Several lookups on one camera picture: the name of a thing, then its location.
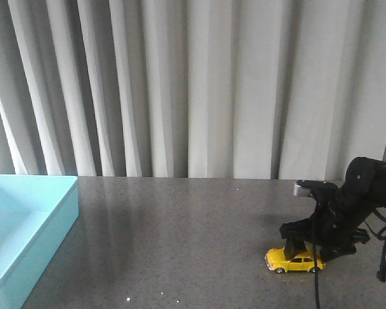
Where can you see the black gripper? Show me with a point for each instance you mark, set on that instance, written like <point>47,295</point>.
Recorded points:
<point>334,224</point>

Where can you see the yellow toy beetle car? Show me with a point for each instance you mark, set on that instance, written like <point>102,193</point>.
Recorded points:
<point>304,262</point>

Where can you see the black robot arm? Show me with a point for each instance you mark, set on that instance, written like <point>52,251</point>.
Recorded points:
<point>335,223</point>

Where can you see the light blue metal box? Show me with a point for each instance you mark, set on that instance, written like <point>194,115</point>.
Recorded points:
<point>36,213</point>

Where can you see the grey pleated curtain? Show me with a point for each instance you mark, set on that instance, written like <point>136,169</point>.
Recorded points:
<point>199,89</point>

